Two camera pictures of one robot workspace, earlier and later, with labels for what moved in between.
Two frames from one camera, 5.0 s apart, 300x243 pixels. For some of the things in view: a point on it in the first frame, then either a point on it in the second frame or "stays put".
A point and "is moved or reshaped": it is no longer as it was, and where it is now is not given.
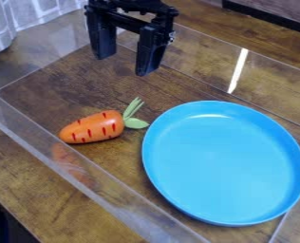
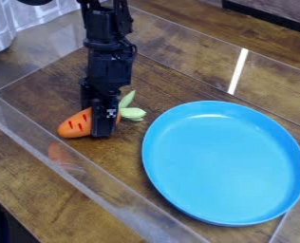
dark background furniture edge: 264,16 stays put
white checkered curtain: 12,15 stays put
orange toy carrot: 101,125 is moved or reshaped
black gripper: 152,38 -> 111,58
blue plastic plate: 226,160 stays put
